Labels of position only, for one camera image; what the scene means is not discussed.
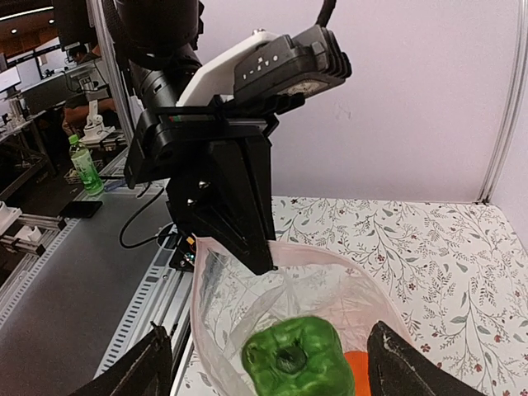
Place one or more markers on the green drink bottle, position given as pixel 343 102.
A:
pixel 84 166

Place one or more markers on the clear zip top bag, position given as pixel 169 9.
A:
pixel 229 303

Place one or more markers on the floral patterned table mat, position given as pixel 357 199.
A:
pixel 457 273

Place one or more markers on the green toy bell pepper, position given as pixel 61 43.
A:
pixel 298 356

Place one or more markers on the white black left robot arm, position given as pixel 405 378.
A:
pixel 155 44

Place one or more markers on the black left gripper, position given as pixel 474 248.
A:
pixel 233 204

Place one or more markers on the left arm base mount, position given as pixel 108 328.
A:
pixel 181 248

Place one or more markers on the person in background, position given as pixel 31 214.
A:
pixel 76 108

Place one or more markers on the orange toy orange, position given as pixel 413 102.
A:
pixel 358 361

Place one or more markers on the aluminium front rail frame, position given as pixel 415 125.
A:
pixel 83 305

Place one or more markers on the aluminium corner post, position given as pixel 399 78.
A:
pixel 98 21
pixel 511 110

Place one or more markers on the left aluminium corner post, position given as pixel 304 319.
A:
pixel 98 21

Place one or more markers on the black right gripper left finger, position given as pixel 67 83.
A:
pixel 146 369

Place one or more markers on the right aluminium corner post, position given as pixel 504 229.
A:
pixel 511 110

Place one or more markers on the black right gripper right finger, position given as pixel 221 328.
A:
pixel 397 368

